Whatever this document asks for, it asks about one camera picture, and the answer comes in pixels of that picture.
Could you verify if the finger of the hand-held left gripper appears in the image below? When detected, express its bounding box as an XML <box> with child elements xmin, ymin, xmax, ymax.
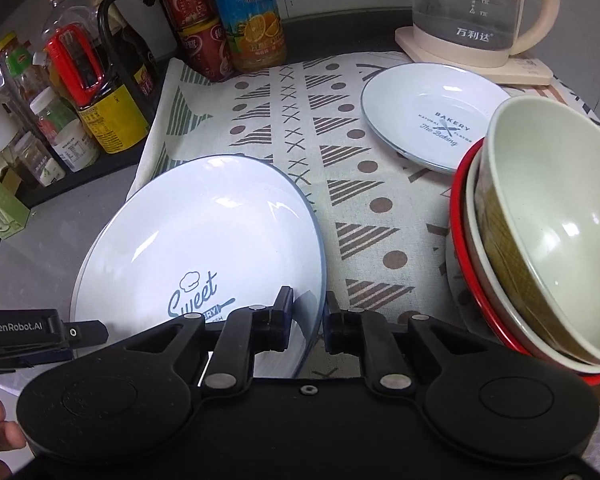
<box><xmin>61</xmin><ymin>320</ymin><xmax>107</xmax><ymax>349</ymax></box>

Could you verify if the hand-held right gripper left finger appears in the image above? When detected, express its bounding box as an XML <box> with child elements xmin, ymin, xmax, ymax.
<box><xmin>122</xmin><ymin>285</ymin><xmax>297</xmax><ymax>391</ymax></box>

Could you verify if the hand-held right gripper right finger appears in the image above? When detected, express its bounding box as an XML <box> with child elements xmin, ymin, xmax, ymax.
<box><xmin>324</xmin><ymin>290</ymin><xmax>486</xmax><ymax>393</ymax></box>

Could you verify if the blue-rimmed plate with script print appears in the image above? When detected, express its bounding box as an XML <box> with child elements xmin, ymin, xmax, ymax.
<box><xmin>70</xmin><ymin>154</ymin><xmax>328</xmax><ymax>378</ymax></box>

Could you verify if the cream ceramic bowl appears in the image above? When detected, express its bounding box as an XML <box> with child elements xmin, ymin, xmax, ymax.
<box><xmin>480</xmin><ymin>95</ymin><xmax>600</xmax><ymax>366</ymax></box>
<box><xmin>464</xmin><ymin>157</ymin><xmax>600</xmax><ymax>376</ymax></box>

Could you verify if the red and black bowl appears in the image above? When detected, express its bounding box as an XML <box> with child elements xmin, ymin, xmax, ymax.
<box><xmin>449</xmin><ymin>137</ymin><xmax>600</xmax><ymax>388</ymax></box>

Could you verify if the person's left hand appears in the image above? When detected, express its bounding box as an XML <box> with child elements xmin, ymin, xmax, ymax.
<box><xmin>0</xmin><ymin>392</ymin><xmax>28</xmax><ymax>480</ymax></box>

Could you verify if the green carton box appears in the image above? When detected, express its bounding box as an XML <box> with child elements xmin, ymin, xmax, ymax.
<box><xmin>0</xmin><ymin>160</ymin><xmax>31</xmax><ymax>251</ymax></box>

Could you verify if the black shelf rack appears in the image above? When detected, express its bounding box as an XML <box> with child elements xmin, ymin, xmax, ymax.
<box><xmin>0</xmin><ymin>0</ymin><xmax>181</xmax><ymax>208</ymax></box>

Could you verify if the small glass spice jar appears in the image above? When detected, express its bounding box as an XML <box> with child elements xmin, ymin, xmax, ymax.
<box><xmin>10</xmin><ymin>132</ymin><xmax>66</xmax><ymax>186</ymax></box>

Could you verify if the patterned fringed cloth mat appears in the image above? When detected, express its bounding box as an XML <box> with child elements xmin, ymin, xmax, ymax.
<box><xmin>125</xmin><ymin>50</ymin><xmax>600</xmax><ymax>381</ymax></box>

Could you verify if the white labelled jar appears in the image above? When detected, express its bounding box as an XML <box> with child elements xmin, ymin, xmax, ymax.
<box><xmin>30</xmin><ymin>87</ymin><xmax>101</xmax><ymax>172</ymax></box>

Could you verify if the small blue-rimmed plate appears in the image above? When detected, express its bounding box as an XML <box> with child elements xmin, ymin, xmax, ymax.
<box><xmin>360</xmin><ymin>62</ymin><xmax>512</xmax><ymax>176</ymax></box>

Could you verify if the cream kettle base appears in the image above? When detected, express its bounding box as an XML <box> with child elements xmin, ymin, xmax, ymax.
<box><xmin>394</xmin><ymin>25</ymin><xmax>555</xmax><ymax>86</ymax></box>

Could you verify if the orange juice bottle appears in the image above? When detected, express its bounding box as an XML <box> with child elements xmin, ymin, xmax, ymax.
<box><xmin>202</xmin><ymin>0</ymin><xmax>288</xmax><ymax>73</ymax></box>

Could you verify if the glass electric kettle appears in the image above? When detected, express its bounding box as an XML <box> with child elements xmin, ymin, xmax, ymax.
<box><xmin>411</xmin><ymin>0</ymin><xmax>561</xmax><ymax>57</ymax></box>

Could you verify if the soy sauce bottle red handle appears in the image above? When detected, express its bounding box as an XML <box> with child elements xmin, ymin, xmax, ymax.
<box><xmin>40</xmin><ymin>0</ymin><xmax>151</xmax><ymax>153</ymax></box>

